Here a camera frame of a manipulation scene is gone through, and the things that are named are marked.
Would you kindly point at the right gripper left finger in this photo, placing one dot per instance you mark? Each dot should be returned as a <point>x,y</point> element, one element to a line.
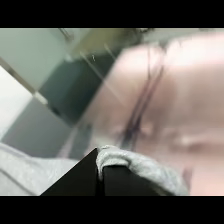
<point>81,180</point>

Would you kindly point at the grey shirt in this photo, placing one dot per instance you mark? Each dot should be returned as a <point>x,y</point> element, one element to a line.
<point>23,173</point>

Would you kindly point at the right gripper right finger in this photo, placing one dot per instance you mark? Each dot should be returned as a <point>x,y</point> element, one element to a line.
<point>130,182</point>

